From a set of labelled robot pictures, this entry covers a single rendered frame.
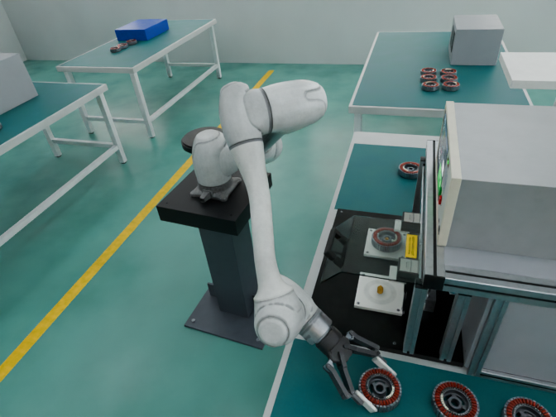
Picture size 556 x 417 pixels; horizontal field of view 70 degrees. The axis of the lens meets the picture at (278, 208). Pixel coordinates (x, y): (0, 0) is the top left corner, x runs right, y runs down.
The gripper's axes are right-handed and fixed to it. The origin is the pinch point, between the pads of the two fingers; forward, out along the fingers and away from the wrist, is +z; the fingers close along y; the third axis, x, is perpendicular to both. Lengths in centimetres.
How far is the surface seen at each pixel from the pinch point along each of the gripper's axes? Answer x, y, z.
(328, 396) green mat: -7.2, 9.0, -8.1
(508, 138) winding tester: 50, -50, -21
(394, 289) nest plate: -5.1, -33.2, -9.7
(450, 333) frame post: 15.8, -17.9, 3.3
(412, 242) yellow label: 22.1, -27.8, -19.5
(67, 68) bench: -202, -124, -338
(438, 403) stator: 8.3, -4.3, 11.8
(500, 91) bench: -18, -229, -20
